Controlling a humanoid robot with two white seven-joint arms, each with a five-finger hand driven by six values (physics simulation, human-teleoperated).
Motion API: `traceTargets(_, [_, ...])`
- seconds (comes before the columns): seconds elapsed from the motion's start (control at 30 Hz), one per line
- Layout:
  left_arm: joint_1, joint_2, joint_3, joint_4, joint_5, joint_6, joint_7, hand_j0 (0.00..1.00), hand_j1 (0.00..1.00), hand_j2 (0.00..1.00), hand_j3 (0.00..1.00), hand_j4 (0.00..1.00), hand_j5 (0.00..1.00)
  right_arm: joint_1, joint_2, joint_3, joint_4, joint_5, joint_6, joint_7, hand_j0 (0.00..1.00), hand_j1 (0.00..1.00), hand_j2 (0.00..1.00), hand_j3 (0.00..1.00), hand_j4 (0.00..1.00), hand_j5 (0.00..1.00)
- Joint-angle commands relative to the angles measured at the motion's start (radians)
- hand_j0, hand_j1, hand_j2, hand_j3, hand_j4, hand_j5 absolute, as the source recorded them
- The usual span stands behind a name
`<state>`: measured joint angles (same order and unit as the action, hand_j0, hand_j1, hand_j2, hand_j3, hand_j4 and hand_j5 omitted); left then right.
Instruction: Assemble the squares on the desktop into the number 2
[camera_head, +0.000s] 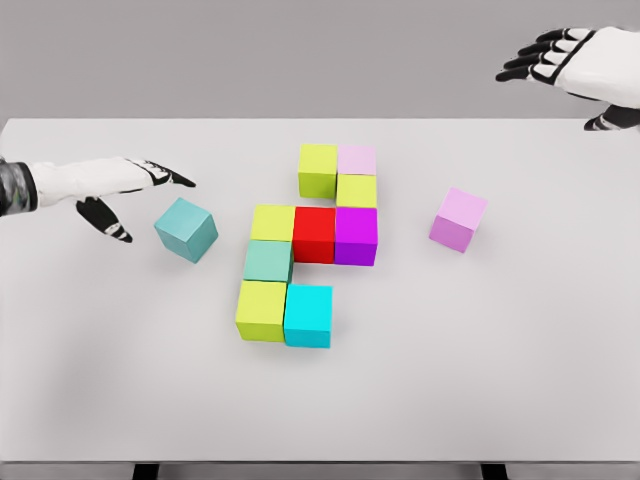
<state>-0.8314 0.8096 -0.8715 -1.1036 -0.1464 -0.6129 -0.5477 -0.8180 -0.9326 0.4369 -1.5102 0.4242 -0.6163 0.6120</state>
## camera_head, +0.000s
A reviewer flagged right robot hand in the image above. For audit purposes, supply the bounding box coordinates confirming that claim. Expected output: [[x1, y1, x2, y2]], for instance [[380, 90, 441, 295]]
[[495, 25, 640, 133]]

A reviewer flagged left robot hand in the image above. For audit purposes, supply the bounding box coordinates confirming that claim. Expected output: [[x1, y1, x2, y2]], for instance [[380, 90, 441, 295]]
[[72, 156, 197, 244]]

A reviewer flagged teal blue cube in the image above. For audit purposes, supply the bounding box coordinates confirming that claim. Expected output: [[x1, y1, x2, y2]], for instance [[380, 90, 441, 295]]
[[153, 196, 220, 264]]

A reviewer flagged yellow-green cube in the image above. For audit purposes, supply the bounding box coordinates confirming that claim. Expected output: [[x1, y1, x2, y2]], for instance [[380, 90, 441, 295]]
[[234, 279, 288, 344], [249, 203, 296, 243], [298, 143, 339, 199], [335, 173, 378, 210]]

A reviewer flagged mint green cube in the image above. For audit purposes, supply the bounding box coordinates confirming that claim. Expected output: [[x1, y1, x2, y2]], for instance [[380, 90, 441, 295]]
[[242, 239, 295, 284]]

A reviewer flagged red cube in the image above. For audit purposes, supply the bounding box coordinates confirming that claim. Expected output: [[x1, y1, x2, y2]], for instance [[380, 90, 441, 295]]
[[291, 205, 337, 264]]

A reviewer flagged orchid pink cube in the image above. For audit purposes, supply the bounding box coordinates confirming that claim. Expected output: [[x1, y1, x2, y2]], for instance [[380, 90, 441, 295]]
[[428, 186, 489, 255]]

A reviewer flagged bright cyan cube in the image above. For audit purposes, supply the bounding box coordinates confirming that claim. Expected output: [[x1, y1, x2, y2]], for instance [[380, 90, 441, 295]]
[[282, 283, 334, 350]]

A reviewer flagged pale pink cube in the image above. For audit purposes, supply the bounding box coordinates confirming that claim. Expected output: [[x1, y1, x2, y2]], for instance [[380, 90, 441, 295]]
[[336, 144, 378, 177]]

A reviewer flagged purple cube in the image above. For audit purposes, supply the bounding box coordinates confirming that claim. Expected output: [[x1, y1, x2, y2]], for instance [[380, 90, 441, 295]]
[[333, 206, 379, 267]]

